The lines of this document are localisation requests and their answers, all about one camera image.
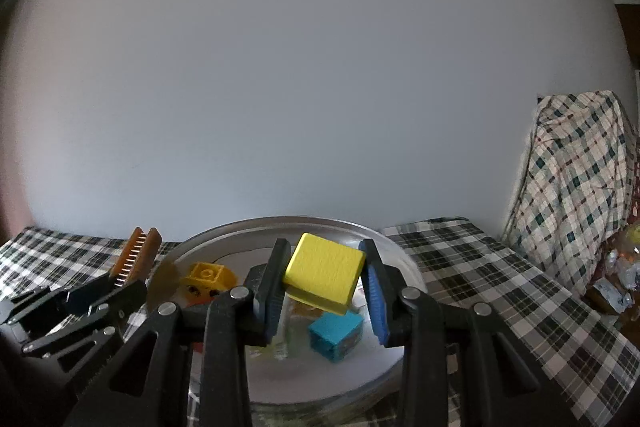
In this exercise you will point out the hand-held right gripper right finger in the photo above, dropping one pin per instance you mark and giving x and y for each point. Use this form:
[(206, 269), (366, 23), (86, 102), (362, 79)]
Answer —
[(376, 302)]

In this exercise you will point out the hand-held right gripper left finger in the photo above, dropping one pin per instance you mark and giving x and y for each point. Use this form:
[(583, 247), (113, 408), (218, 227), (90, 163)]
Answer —
[(272, 297)]

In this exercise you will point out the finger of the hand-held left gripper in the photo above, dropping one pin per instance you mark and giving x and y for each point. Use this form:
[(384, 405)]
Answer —
[(110, 307), (55, 302)]

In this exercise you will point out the teal bear toy block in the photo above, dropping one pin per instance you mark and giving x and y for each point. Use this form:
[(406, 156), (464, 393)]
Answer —
[(330, 332)]

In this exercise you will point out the brown plastic comb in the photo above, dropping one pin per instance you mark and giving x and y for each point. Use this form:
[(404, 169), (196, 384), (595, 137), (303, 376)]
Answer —
[(137, 257)]

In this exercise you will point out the yellow wooden cube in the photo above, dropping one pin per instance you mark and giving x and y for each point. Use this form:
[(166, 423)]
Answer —
[(322, 267)]

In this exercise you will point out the yellow toy building block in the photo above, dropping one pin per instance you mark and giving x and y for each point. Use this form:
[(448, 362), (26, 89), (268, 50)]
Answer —
[(207, 277)]

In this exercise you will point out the silver round tray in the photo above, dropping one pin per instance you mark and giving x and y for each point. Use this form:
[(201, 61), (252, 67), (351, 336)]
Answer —
[(310, 387)]

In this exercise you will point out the black and white plaid cloth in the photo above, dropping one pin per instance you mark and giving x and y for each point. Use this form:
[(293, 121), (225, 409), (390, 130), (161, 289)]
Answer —
[(450, 257)]

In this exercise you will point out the crumpled plastic packaging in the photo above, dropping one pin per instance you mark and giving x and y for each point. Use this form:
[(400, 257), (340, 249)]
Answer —
[(617, 267)]

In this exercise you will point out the dark wooden cabinet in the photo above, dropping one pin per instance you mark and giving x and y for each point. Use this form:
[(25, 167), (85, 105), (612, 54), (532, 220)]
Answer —
[(631, 37)]

